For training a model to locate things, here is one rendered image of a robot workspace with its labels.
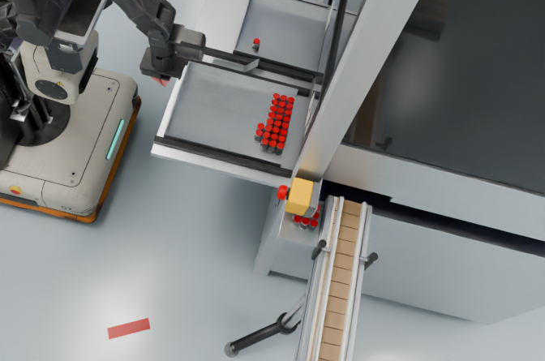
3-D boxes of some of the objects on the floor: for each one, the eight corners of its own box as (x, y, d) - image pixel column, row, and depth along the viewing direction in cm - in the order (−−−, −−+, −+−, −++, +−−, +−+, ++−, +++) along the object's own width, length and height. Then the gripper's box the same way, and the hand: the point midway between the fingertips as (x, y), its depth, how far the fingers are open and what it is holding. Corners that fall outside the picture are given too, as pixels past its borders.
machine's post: (270, 262, 239) (587, -343, 53) (267, 276, 236) (590, -313, 50) (255, 258, 239) (521, -364, 52) (251, 272, 236) (521, -334, 50)
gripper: (187, 41, 133) (187, 79, 147) (145, 31, 133) (149, 69, 146) (179, 64, 130) (180, 100, 143) (136, 53, 130) (141, 90, 143)
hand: (165, 83), depth 144 cm, fingers closed
